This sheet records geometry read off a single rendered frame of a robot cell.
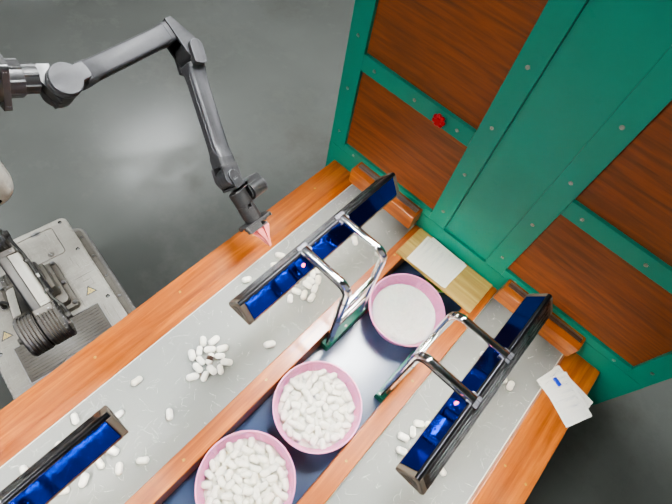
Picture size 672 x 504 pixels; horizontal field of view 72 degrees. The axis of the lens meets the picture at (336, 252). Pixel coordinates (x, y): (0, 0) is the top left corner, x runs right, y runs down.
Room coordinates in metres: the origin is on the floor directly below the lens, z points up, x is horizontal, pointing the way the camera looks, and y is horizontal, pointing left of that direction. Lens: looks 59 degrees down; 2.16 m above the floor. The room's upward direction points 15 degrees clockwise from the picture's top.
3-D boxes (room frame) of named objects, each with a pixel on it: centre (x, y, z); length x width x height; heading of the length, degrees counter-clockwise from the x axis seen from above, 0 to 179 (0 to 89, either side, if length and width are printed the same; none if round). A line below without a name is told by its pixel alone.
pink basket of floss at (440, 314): (0.70, -0.28, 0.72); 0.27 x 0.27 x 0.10
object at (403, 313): (0.70, -0.28, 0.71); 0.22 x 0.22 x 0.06
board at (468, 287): (0.89, -0.39, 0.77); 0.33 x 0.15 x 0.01; 61
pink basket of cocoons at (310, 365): (0.31, -0.07, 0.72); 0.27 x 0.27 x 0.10
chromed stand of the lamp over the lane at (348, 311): (0.64, -0.02, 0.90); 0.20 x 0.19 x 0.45; 151
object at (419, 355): (0.45, -0.37, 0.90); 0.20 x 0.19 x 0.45; 151
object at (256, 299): (0.68, 0.04, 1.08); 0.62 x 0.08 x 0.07; 151
